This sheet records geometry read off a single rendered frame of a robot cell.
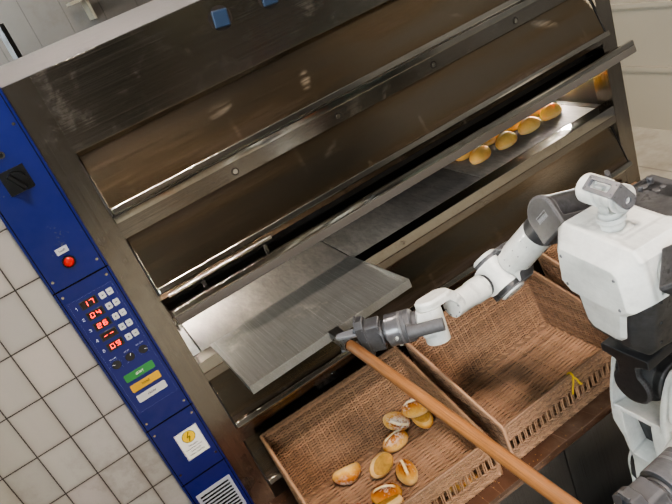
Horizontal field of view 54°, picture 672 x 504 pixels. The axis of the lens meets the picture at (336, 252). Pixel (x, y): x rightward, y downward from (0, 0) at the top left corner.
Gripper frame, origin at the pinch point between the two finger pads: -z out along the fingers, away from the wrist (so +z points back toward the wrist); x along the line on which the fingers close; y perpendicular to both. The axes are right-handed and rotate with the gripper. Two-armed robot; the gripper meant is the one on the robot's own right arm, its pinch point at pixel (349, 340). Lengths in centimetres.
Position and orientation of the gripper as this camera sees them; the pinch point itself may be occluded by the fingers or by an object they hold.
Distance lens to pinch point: 179.9
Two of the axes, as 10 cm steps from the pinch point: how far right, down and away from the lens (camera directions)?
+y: -0.8, 4.9, -8.7
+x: -3.6, -8.3, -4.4
